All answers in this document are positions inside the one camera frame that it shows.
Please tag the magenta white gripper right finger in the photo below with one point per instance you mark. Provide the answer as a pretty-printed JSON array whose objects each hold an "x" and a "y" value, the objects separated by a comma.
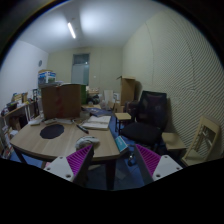
[{"x": 152, "y": 166}]

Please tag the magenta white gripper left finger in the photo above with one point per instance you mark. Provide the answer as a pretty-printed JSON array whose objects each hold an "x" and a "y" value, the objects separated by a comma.
[{"x": 74, "y": 167}]

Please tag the white computer mouse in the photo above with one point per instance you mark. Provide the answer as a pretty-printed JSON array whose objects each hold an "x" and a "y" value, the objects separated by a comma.
[{"x": 85, "y": 141}]

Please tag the black round mouse pad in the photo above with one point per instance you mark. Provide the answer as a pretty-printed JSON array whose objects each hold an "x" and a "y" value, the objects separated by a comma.
[{"x": 52, "y": 131}]

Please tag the round wooden table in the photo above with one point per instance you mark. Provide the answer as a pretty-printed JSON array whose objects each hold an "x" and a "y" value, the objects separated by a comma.
[{"x": 29, "y": 142}]

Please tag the black pen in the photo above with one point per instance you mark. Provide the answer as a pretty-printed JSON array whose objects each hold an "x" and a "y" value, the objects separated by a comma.
[{"x": 82, "y": 129}]

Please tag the teal book on table edge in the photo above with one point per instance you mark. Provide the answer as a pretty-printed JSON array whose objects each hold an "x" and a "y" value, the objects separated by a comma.
[{"x": 121, "y": 144}]

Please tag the black office chair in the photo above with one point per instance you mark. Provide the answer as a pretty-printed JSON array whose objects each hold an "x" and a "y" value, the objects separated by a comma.
[{"x": 151, "y": 118}]

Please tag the light wooden chair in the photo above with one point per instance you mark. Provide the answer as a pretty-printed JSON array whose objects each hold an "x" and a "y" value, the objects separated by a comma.
[{"x": 203, "y": 142}]

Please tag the white remote on table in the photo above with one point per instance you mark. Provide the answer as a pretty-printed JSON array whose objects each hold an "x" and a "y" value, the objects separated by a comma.
[{"x": 34, "y": 122}]

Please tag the small wooden stool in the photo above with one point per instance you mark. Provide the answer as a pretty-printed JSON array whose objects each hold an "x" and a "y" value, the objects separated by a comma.
[{"x": 120, "y": 118}]

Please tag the brown cardboard box on table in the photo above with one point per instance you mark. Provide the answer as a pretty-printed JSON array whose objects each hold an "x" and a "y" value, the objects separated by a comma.
[{"x": 61, "y": 101}]

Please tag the wooden shelf with clutter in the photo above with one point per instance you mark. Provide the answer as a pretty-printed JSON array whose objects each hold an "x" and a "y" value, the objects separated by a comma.
[{"x": 17, "y": 113}]

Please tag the tall cardboard box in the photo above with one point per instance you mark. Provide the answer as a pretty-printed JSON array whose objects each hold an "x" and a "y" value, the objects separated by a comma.
[{"x": 127, "y": 89}]

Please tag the blue white box on top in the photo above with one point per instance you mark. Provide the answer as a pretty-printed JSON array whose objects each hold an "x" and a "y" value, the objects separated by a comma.
[{"x": 46, "y": 76}]

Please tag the grey door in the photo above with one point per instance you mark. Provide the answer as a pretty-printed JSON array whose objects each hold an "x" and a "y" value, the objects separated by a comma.
[{"x": 80, "y": 69}]

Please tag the ceiling fluorescent light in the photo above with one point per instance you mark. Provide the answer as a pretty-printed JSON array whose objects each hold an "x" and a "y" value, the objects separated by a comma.
[{"x": 71, "y": 30}]

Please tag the round wall clock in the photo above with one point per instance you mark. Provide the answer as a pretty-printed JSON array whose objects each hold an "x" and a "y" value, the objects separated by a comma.
[{"x": 40, "y": 63}]

